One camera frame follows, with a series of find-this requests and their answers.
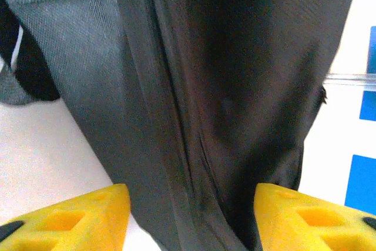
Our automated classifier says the aluminium corner post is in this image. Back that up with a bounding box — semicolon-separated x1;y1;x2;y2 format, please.
324;72;376;91

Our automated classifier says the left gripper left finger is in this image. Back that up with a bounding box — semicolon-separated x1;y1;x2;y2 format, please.
0;183;132;251

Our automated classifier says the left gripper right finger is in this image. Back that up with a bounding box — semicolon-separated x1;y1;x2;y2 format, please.
253;182;376;251

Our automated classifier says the black backpack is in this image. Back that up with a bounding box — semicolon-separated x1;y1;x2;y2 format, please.
0;0;361;251

